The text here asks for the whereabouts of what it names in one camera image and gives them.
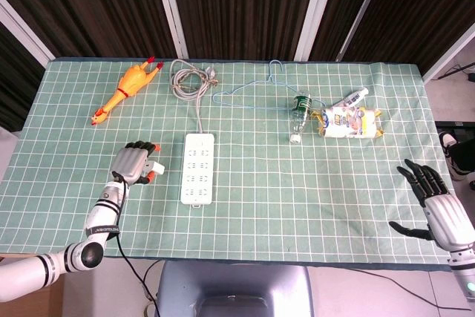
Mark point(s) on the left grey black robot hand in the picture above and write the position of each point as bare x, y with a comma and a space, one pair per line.
130, 161

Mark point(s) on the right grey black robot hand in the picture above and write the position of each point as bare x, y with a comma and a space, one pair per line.
445, 217

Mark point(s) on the white plastic block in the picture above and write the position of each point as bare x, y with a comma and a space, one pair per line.
157, 168

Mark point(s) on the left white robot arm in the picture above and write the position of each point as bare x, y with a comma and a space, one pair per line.
104, 209

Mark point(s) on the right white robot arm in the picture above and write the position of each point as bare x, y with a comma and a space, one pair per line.
464, 268

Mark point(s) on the black white shoe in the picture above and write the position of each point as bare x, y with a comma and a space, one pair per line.
458, 155

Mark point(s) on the white power strip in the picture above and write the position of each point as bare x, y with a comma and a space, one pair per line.
198, 168

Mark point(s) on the yellow rubber chicken toy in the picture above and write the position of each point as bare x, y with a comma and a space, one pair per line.
131, 77

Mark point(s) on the white yellow tissue pack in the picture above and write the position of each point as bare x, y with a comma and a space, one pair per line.
349, 122

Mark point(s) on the green checked tablecloth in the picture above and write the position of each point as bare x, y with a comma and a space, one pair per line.
278, 183

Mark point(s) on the grey robot torso base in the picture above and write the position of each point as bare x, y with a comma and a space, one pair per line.
234, 283

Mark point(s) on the clear bottle with green label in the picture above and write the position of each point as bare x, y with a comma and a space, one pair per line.
301, 109

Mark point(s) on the dark slatted folding screen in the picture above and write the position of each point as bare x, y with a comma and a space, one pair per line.
241, 5

